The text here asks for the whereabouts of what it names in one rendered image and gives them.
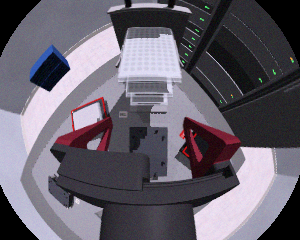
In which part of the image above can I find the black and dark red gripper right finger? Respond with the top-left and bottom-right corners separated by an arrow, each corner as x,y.
183,117 -> 241,179

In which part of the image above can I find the grey plate rack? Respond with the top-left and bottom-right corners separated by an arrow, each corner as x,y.
110,10 -> 190,112

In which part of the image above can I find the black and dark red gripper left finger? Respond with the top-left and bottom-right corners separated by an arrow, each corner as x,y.
55,117 -> 113,151

